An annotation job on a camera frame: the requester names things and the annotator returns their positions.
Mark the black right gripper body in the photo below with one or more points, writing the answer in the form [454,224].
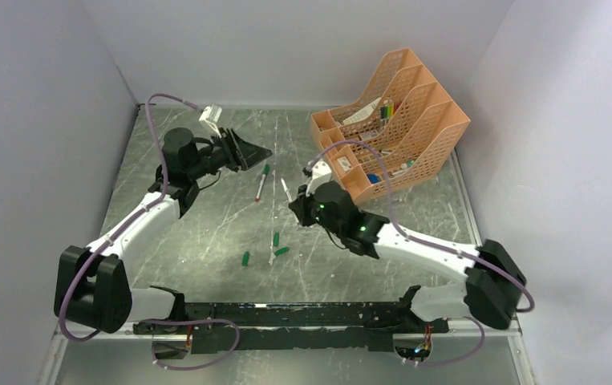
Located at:
[310,209]

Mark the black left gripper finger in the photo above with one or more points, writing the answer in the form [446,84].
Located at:
[250,156]
[241,146]

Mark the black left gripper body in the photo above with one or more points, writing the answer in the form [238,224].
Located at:
[225,151]

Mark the pack of coloured markers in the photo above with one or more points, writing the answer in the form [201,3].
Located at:
[385,113]

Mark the white staples box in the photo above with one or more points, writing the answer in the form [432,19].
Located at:
[344,163]

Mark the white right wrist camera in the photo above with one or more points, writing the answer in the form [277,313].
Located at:
[319,173]

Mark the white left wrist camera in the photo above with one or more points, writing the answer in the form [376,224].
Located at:
[209,118]

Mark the orange plastic desk organizer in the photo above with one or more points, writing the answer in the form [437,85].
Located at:
[425,128]

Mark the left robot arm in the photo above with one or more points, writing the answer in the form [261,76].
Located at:
[94,282]

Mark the white paper booklet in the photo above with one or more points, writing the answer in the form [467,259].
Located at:
[362,113]

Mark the white green glue stick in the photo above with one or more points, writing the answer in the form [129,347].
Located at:
[406,165]

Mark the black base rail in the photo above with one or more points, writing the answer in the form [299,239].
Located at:
[212,327]

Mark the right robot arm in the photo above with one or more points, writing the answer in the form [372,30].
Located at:
[485,282]

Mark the blue round object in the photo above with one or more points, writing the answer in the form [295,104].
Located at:
[373,178]

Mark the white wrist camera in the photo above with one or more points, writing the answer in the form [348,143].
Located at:
[319,173]
[209,118]

